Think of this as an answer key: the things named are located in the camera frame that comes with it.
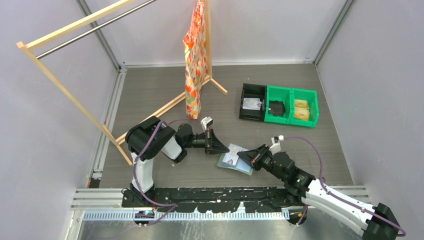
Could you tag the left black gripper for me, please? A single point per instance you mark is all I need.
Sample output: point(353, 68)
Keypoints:
point(214, 145)

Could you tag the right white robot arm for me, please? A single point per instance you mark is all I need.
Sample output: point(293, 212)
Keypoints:
point(366, 220)

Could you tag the wooden clothes rack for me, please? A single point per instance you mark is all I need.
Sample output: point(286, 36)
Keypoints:
point(40, 125)

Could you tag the black cards in bin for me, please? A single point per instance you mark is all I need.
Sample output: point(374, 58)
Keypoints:
point(276, 108)

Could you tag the white credit card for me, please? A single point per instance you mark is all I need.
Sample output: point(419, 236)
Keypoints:
point(231, 158)

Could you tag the green bin right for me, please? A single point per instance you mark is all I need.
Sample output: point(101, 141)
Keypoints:
point(312, 97)

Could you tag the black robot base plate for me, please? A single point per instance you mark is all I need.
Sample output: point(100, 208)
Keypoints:
point(264, 199)

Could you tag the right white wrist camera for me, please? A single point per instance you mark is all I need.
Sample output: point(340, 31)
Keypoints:
point(276, 144)

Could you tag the black storage bin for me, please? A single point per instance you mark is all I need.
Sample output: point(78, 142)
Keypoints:
point(253, 91)

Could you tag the green bin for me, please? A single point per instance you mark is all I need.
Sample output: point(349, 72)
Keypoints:
point(283, 94)
point(312, 97)

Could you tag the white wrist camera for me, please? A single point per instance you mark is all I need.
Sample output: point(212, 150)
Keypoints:
point(276, 144)
point(206, 123)

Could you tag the white cards in bin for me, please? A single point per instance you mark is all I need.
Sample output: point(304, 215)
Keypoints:
point(254, 104)

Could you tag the green bin middle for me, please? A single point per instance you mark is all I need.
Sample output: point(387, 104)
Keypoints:
point(283, 94)

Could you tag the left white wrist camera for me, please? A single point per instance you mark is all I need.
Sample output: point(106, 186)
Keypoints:
point(206, 123)

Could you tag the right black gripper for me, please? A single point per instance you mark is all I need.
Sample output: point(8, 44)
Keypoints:
point(252, 156)

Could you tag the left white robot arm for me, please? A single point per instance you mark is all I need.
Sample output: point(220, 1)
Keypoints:
point(153, 136)

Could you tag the orange floral hanging cloth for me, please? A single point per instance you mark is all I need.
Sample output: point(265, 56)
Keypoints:
point(196, 70)

